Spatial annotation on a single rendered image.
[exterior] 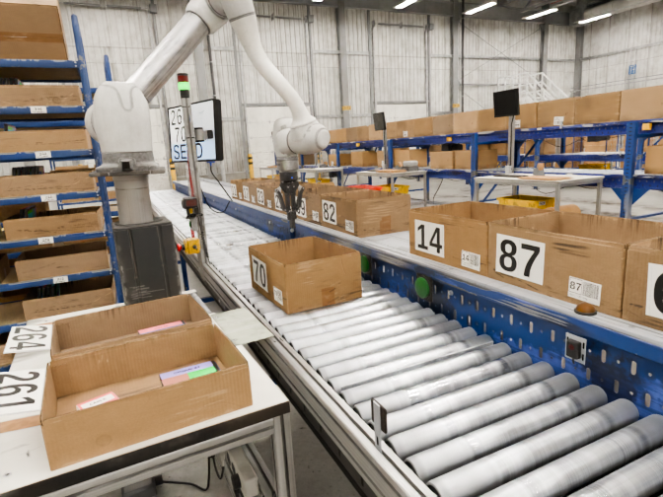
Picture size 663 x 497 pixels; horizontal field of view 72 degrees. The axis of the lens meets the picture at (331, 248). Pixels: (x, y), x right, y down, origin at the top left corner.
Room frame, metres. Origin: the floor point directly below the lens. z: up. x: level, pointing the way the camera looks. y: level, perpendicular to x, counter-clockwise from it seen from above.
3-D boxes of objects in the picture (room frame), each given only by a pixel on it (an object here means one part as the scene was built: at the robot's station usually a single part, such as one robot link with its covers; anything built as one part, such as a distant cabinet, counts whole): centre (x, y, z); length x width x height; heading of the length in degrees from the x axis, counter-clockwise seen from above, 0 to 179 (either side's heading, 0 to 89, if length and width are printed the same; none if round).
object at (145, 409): (0.93, 0.42, 0.80); 0.38 x 0.28 x 0.10; 118
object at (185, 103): (2.28, 0.66, 1.11); 0.12 x 0.05 x 0.88; 25
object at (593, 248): (1.16, -0.66, 0.96); 0.39 x 0.29 x 0.17; 25
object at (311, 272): (1.68, 0.12, 0.83); 0.39 x 0.29 x 0.17; 27
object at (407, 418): (0.91, -0.28, 0.72); 0.52 x 0.05 x 0.05; 115
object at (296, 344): (1.32, -0.09, 0.72); 0.52 x 0.05 x 0.05; 115
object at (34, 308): (2.35, 1.39, 0.59); 0.40 x 0.30 x 0.10; 113
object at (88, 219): (2.35, 1.40, 0.99); 0.40 x 0.30 x 0.10; 111
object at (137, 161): (1.51, 0.64, 1.28); 0.22 x 0.18 x 0.06; 19
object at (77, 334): (1.20, 0.57, 0.80); 0.38 x 0.28 x 0.10; 119
